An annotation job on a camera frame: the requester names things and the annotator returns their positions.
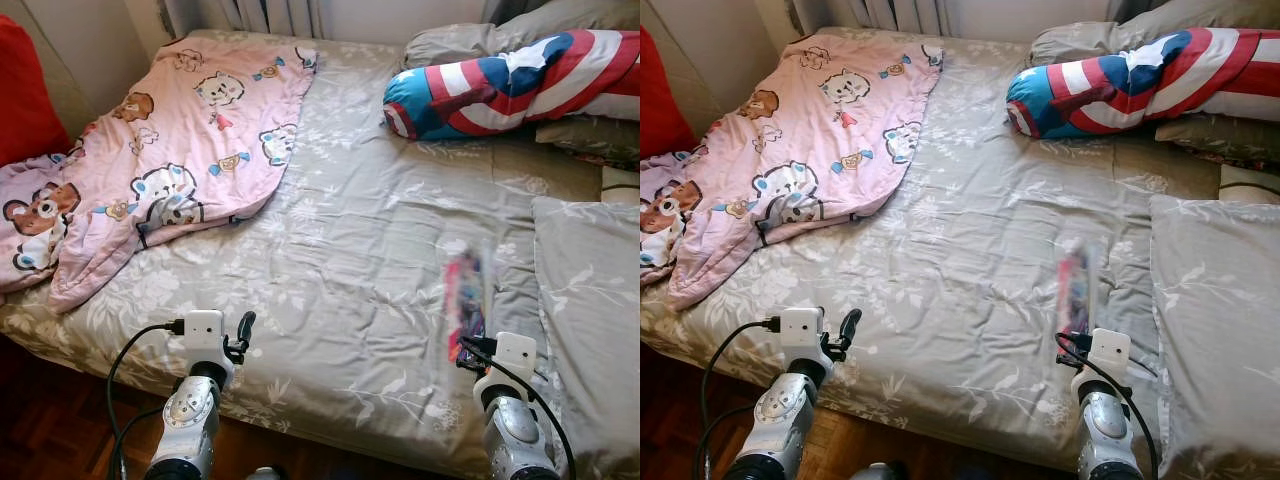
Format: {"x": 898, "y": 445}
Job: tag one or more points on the anime cover book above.
{"x": 468, "y": 300}
{"x": 1078, "y": 290}

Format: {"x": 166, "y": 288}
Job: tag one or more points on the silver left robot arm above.
{"x": 190, "y": 420}
{"x": 780, "y": 420}

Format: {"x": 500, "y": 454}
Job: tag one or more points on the bed with grey floral sheet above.
{"x": 370, "y": 260}
{"x": 980, "y": 260}

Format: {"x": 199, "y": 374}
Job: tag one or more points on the large grey floral pillow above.
{"x": 1220, "y": 310}
{"x": 590, "y": 300}

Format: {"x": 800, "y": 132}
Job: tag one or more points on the robot left leg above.
{"x": 265, "y": 473}
{"x": 882, "y": 472}

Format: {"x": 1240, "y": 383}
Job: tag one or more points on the pink cartoon bear blanket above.
{"x": 190, "y": 130}
{"x": 820, "y": 130}

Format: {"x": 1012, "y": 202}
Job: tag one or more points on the white flat box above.
{"x": 1250, "y": 183}
{"x": 620, "y": 185}

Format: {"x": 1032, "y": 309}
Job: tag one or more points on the dark grey floral pillow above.
{"x": 1220, "y": 135}
{"x": 600, "y": 135}

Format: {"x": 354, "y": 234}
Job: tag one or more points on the red white blue bolster pillow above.
{"x": 1140, "y": 85}
{"x": 520, "y": 85}

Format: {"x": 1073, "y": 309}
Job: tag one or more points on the large red cushion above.
{"x": 25, "y": 100}
{"x": 665, "y": 100}

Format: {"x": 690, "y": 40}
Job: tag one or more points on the plain grey pillow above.
{"x": 1075, "y": 42}
{"x": 450, "y": 45}

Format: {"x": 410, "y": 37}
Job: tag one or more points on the grey curtain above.
{"x": 260, "y": 15}
{"x": 880, "y": 15}

